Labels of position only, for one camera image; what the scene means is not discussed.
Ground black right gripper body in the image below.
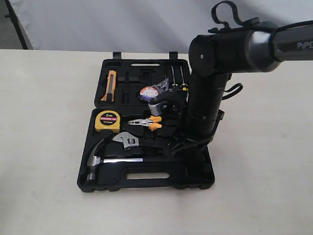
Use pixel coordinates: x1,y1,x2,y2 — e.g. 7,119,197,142
162,129,216,158

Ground tape roll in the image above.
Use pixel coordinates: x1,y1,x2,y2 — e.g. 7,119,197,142
139,78,169,102

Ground adjustable wrench black handle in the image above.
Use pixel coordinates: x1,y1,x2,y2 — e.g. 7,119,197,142
112,132,169,151

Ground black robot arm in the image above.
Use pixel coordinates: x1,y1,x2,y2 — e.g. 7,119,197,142
163,21,313,157

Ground black plastic tool case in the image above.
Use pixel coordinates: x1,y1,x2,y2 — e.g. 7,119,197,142
77,52,224,192

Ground yellow black screwdriver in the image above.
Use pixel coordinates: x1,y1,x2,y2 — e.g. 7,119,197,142
180,66,188,91
171,66,179,88

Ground yellow tape measure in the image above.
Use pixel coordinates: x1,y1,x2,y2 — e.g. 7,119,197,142
94,110,120,133

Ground orange utility knife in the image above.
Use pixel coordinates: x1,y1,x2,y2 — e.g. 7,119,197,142
100,70,117,102

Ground orange handled pliers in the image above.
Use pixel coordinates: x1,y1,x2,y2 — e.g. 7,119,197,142
127,116,162,132

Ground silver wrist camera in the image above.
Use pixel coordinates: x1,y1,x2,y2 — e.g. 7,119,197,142
148,92,186,116

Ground claw hammer black handle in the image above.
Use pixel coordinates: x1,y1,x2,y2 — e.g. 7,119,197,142
86,139,186,183

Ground black metal frame post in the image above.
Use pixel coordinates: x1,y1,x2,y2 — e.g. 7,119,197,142
4,0,28,49

